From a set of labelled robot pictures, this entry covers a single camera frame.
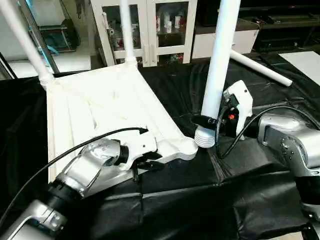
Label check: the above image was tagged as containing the white glass door cabinet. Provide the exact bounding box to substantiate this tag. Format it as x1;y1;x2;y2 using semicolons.
91;0;198;67

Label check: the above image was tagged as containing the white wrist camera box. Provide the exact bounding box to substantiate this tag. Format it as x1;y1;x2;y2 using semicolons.
120;132;158;171
222;80;254;141

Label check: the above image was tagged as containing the teal plastic object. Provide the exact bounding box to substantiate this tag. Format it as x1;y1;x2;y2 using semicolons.
46;44;61;56

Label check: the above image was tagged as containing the white plastic table leg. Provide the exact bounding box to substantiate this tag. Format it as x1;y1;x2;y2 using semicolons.
194;0;242;149
0;0;56;86
230;49;293;87
119;0;138;67

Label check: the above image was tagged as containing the black work mat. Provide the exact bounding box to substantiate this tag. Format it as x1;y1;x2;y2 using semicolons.
0;50;320;240

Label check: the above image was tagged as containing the black equipment case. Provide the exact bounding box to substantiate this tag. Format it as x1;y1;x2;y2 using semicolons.
200;0;221;27

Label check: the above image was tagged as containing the grey metal pole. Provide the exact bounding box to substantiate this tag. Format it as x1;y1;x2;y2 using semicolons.
17;0;61;76

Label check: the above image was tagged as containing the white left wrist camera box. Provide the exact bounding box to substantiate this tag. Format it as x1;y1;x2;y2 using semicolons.
120;132;158;171

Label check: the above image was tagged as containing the white plastic table top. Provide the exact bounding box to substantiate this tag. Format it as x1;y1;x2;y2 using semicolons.
45;60;199;183

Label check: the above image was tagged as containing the white drawer unit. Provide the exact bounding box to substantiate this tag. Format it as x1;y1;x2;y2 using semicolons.
192;29;260;60

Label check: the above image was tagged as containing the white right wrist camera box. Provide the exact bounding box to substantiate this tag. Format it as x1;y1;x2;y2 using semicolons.
222;80;254;141

